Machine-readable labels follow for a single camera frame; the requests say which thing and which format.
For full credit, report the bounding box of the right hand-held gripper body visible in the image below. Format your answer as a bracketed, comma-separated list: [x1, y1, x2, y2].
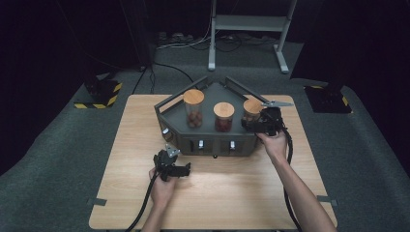
[257, 100, 295, 137]

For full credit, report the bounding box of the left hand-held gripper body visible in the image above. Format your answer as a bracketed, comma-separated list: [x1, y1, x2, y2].
[153, 143, 182, 183]

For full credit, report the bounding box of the short glass jar wooden lid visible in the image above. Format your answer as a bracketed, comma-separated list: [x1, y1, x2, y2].
[243, 98, 265, 123]

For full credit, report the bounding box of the medium glass jar wooden lid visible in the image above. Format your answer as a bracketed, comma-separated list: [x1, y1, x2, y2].
[213, 101, 236, 133]

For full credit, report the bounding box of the dark grey corner shelf rack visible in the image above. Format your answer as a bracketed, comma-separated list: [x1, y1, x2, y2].
[154, 75, 271, 158]

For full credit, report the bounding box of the tall glass jar wooden lid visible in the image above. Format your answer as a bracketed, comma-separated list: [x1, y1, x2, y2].
[182, 88, 206, 130]

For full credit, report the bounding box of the person's right hand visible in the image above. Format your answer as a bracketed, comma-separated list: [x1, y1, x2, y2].
[255, 130, 290, 166]

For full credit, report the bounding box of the person's left hand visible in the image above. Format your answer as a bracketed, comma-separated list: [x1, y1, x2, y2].
[147, 167, 179, 210]

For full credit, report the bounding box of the black base with striped tape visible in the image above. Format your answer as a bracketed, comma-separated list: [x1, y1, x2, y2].
[73, 75, 124, 110]
[304, 83, 353, 115]

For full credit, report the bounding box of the grey tape piece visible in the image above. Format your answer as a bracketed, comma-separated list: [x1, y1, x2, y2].
[317, 195, 339, 207]
[86, 197, 108, 207]

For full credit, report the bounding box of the grey metal stand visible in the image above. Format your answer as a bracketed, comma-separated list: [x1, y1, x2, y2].
[207, 0, 299, 74]

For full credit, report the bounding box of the right hand-held gripper black cable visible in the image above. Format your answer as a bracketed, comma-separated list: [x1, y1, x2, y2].
[280, 125, 303, 232]

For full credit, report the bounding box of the hand-held gripper black cable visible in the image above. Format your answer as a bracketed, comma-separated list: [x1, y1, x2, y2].
[125, 172, 160, 232]
[280, 125, 303, 232]

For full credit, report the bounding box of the left hand-held gripper black cable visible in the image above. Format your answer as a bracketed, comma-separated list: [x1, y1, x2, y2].
[125, 172, 160, 232]

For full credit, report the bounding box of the black floor cable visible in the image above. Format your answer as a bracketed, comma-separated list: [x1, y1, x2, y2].
[151, 61, 195, 85]

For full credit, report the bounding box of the bundle of floor cables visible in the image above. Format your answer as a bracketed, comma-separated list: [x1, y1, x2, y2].
[156, 30, 278, 53]

